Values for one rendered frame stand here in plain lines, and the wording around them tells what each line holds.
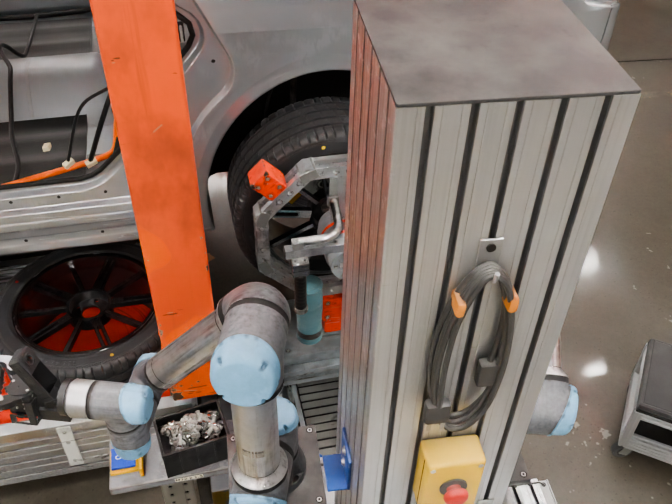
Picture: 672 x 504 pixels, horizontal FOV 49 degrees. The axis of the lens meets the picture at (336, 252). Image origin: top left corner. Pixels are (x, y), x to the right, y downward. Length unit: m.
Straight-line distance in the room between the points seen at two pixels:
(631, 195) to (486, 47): 3.49
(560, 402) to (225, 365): 0.84
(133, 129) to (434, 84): 1.05
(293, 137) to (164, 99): 0.69
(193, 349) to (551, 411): 0.81
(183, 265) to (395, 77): 1.28
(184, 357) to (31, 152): 1.65
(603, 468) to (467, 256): 2.20
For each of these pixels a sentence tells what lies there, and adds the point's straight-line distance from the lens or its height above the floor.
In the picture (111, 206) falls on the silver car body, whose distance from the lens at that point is 2.47.
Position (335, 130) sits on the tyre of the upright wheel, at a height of 1.18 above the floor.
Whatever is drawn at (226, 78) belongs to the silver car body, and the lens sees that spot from 2.26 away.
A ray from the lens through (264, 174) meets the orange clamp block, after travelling 2.15.
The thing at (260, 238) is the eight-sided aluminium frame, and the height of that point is 0.88.
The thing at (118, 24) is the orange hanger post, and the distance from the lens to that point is 1.57.
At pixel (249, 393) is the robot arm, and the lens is 1.26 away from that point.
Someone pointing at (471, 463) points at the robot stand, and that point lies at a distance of 1.11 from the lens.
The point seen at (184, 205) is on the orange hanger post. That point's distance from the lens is 1.81.
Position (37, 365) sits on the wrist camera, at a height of 1.29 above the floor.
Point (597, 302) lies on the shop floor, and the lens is 3.56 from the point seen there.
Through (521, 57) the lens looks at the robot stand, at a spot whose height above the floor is 2.03.
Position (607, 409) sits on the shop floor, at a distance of 3.16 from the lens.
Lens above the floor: 2.38
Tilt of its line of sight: 42 degrees down
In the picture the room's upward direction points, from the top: 2 degrees clockwise
